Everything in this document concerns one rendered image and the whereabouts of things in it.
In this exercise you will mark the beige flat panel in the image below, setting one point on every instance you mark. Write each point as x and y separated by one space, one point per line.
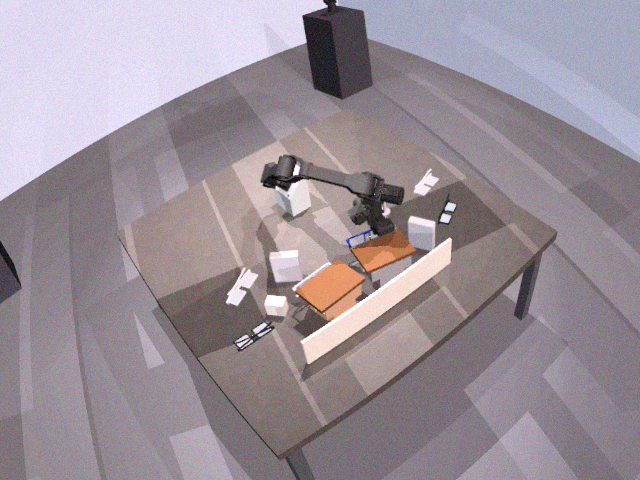
363 313

